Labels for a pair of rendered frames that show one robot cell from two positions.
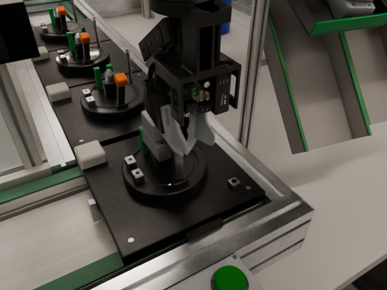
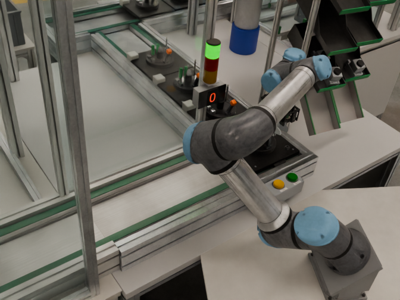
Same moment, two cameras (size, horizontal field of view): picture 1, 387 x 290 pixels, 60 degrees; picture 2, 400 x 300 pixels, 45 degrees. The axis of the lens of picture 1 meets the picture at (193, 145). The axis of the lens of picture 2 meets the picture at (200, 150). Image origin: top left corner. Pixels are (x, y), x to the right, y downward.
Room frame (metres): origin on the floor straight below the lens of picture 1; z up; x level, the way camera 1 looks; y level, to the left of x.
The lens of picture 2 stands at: (-1.05, 0.53, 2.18)
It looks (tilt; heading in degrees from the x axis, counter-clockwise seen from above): 40 degrees down; 350
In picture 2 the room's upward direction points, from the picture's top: 6 degrees clockwise
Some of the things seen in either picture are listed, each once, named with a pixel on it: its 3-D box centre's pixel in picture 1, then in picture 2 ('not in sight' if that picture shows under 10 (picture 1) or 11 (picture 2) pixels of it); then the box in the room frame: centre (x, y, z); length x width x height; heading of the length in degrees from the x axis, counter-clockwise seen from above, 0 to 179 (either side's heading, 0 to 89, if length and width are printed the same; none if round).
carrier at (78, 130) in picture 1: (111, 86); (220, 103); (0.63, 0.18, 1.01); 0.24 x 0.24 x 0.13; 30
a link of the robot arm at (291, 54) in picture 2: not in sight; (291, 66); (0.34, 0.01, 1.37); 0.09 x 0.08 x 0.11; 137
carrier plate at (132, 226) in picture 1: (164, 176); (257, 145); (0.41, 0.05, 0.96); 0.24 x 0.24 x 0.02; 30
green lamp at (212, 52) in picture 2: not in sight; (212, 49); (0.42, 0.27, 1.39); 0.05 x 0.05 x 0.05
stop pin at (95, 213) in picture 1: (94, 210); not in sight; (0.35, 0.16, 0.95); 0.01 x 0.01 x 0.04; 30
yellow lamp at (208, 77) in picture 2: not in sight; (210, 74); (0.42, 0.27, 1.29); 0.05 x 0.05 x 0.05
